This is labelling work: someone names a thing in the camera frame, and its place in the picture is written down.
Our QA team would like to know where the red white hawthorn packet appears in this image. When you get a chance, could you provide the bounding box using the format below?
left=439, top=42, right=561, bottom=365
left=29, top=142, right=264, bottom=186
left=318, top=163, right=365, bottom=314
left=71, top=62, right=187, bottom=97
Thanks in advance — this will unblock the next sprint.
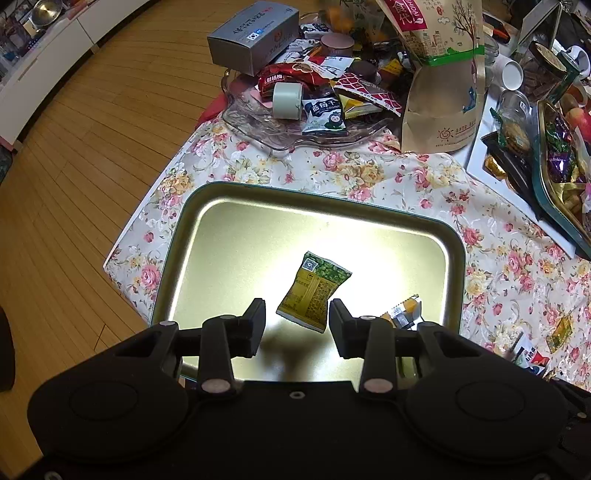
left=512, top=333, right=550, bottom=377

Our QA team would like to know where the small glass cookie jar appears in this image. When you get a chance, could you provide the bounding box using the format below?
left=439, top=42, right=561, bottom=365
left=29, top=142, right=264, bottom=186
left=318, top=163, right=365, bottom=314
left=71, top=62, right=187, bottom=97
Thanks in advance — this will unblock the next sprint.
left=496, top=90, right=531, bottom=157

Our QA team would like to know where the white tv cabinet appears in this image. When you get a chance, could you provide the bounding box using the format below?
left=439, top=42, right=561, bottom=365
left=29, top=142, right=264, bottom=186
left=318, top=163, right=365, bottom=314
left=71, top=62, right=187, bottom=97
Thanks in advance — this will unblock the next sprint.
left=1, top=0, right=146, bottom=150

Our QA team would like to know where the clear glass dish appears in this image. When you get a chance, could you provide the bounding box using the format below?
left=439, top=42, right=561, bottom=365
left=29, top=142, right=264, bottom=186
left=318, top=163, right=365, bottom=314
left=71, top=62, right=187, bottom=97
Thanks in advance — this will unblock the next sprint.
left=221, top=69, right=402, bottom=151

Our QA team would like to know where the green pea snack packet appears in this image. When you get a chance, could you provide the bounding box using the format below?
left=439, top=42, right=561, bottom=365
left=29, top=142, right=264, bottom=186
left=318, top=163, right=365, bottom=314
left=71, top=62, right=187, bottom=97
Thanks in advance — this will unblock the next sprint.
left=276, top=252, right=352, bottom=333

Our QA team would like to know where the gold tray with snacks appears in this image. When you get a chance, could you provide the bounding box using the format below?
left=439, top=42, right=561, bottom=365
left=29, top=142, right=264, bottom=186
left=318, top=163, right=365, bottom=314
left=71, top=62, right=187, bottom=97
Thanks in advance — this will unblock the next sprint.
left=532, top=100, right=590, bottom=260

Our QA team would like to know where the raisin packet in dish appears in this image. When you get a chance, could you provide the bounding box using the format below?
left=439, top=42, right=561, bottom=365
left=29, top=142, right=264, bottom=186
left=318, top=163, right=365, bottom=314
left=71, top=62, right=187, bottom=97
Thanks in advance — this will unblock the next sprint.
left=301, top=96, right=346, bottom=136

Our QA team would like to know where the gold candy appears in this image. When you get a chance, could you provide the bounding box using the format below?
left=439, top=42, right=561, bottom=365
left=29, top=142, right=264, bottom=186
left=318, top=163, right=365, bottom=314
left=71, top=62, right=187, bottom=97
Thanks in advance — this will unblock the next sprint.
left=546, top=315, right=573, bottom=354

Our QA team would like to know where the white jar lid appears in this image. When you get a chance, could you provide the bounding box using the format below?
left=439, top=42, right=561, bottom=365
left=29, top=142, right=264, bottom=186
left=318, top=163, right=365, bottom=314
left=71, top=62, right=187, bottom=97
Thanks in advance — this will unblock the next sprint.
left=496, top=58, right=524, bottom=91

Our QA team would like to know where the floral tablecloth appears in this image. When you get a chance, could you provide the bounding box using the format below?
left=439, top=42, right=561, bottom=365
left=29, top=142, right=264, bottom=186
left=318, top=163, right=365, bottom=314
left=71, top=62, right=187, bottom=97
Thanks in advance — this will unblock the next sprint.
left=103, top=118, right=590, bottom=388

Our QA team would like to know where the grey cardboard box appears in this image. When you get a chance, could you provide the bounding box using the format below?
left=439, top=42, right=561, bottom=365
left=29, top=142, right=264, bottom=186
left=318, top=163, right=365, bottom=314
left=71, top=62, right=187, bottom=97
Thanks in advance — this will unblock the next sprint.
left=207, top=1, right=300, bottom=76

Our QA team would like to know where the white tape roll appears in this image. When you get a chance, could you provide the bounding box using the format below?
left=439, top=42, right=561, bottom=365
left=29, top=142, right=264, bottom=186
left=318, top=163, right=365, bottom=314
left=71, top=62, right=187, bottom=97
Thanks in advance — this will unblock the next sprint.
left=271, top=82, right=304, bottom=120

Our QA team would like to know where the red snack packet in dish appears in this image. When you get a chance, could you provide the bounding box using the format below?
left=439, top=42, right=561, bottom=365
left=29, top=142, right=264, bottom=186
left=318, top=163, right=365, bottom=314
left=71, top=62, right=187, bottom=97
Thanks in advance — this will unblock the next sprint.
left=257, top=62, right=329, bottom=100

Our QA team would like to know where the large kraft paper snack bag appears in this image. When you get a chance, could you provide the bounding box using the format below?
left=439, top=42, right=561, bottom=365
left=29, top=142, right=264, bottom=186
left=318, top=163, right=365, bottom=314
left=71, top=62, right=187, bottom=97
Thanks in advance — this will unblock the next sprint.
left=378, top=0, right=486, bottom=154

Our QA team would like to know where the large glass jar brown lid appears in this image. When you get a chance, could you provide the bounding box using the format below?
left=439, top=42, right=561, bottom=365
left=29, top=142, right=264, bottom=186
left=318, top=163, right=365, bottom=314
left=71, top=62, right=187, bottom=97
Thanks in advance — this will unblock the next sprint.
left=520, top=41, right=567, bottom=103

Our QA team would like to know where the orange white small packet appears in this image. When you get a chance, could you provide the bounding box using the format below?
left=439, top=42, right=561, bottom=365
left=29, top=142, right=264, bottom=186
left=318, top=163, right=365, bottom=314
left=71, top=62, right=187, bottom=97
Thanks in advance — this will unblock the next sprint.
left=381, top=294, right=422, bottom=330

